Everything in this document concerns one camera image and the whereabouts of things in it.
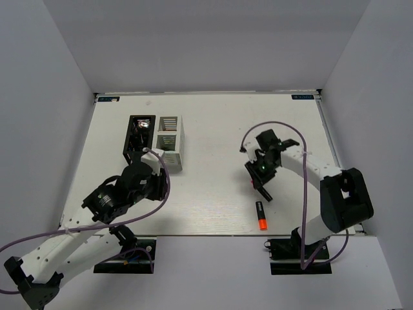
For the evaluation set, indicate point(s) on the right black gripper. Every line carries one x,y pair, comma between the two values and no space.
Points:
257,177

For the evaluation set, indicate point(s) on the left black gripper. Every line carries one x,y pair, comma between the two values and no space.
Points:
161,186

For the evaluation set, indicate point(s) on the pink capped black highlighter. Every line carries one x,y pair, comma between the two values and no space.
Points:
259,187

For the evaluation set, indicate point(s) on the black handled scissors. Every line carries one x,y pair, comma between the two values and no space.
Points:
138,141

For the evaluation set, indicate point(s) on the orange capped black highlighter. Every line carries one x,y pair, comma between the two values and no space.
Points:
262,221

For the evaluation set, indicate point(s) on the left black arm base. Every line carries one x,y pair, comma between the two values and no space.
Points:
140,261

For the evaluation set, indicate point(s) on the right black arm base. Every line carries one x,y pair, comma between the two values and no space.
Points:
285,259

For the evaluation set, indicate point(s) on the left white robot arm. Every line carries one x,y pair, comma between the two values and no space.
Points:
91,236

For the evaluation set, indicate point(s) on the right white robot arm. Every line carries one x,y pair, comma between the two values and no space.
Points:
343,195

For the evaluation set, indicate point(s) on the white pen holder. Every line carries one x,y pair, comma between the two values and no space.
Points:
169,136

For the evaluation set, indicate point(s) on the black pen holder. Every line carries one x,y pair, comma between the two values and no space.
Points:
130,156

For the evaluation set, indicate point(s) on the right blue table label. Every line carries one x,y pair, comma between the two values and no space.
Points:
302,97

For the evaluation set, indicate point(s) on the blue table label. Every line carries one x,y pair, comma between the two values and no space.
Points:
108,99
302,97

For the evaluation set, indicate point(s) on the left blue table label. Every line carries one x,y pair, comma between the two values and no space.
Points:
108,99

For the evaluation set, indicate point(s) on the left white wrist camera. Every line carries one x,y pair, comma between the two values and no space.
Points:
154,158

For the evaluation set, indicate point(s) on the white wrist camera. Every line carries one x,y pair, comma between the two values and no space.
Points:
249,149
154,158

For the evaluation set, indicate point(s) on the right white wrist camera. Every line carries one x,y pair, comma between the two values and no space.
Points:
249,149

